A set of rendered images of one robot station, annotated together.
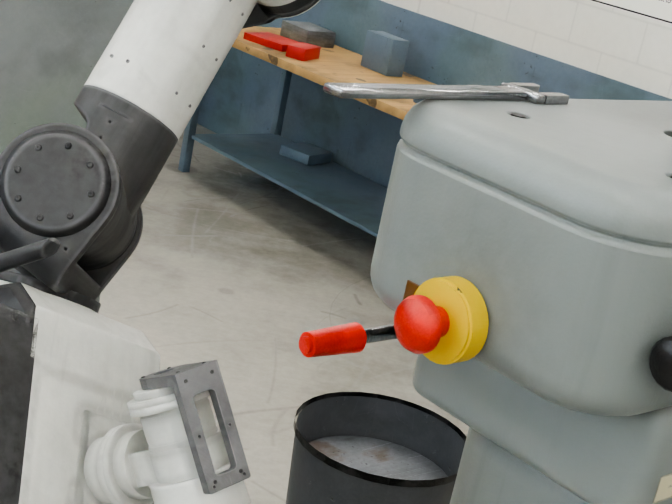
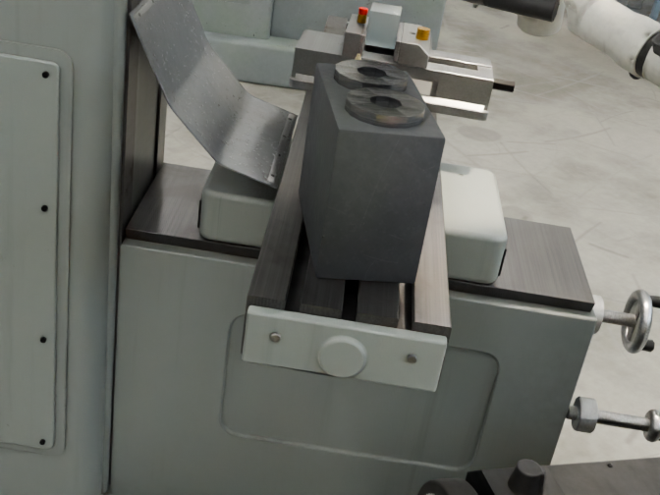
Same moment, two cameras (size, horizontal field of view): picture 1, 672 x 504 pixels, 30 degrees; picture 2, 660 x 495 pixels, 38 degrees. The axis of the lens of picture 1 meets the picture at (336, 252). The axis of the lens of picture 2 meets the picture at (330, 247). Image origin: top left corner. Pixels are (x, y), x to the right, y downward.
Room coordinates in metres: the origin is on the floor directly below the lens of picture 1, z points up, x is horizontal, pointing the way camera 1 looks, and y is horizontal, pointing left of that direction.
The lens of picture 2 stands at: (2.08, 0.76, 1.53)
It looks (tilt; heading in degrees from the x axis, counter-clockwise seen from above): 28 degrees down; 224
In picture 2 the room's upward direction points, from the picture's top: 9 degrees clockwise
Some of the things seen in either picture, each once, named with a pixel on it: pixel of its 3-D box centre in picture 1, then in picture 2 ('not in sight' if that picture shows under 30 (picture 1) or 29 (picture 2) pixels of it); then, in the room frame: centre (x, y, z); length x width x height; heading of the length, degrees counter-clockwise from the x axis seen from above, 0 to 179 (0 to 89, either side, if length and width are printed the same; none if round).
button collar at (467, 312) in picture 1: (448, 320); not in sight; (0.81, -0.09, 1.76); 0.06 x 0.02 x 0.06; 44
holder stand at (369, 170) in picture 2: not in sight; (364, 164); (1.28, 0.04, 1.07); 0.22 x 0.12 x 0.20; 55
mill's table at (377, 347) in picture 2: not in sight; (366, 141); (0.97, -0.25, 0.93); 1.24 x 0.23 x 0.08; 44
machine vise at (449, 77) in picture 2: not in sight; (394, 61); (0.84, -0.34, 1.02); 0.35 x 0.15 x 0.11; 132
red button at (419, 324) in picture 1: (424, 323); not in sight; (0.80, -0.07, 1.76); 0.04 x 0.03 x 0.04; 44
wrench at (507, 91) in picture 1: (450, 91); not in sight; (0.94, -0.06, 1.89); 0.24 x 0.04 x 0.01; 135
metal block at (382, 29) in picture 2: not in sight; (383, 26); (0.86, -0.36, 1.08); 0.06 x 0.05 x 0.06; 42
